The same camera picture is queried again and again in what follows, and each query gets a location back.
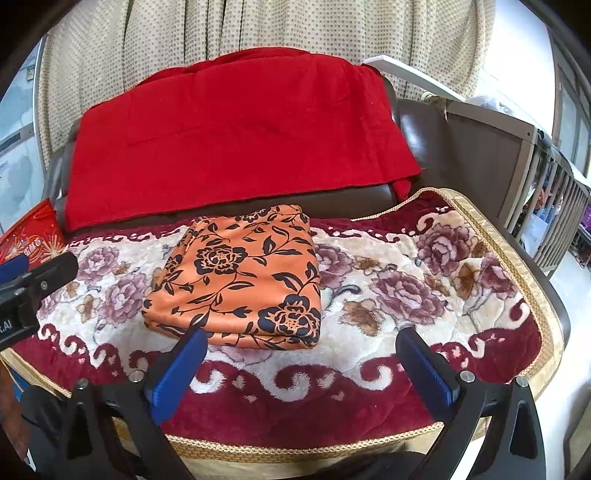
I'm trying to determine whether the brown leather sofa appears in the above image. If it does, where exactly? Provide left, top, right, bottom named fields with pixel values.
left=44, top=85, right=573, bottom=480

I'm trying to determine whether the white plastic bag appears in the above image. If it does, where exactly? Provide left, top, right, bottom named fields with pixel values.
left=465, top=95, right=520, bottom=117

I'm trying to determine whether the white board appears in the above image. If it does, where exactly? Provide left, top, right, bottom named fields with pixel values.
left=362, top=55, right=467, bottom=102

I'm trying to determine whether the orange floral blouse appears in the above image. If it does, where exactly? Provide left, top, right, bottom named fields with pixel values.
left=142, top=204, right=323, bottom=349

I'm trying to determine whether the white refrigerator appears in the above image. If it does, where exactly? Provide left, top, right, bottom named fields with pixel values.
left=0, top=44, right=47, bottom=208

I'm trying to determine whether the floral plush blanket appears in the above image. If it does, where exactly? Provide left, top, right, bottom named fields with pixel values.
left=0, top=187, right=566, bottom=467

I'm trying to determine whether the red gift bag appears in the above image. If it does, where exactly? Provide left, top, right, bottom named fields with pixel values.
left=0, top=198, right=68, bottom=267

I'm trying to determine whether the red blanket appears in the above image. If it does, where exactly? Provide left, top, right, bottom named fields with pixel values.
left=64, top=47, right=422, bottom=232

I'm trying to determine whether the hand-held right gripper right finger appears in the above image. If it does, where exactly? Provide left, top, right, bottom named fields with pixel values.
left=396, top=327, right=548, bottom=480

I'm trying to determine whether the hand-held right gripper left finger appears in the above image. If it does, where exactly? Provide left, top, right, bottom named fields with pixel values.
left=55, top=328, right=209, bottom=480

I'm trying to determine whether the beige dotted curtain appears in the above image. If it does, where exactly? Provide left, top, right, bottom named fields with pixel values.
left=37, top=0, right=497, bottom=153

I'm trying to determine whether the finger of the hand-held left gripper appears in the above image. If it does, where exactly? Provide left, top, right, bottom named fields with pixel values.
left=25, top=251, right=80, bottom=298
left=0, top=254, right=32, bottom=283

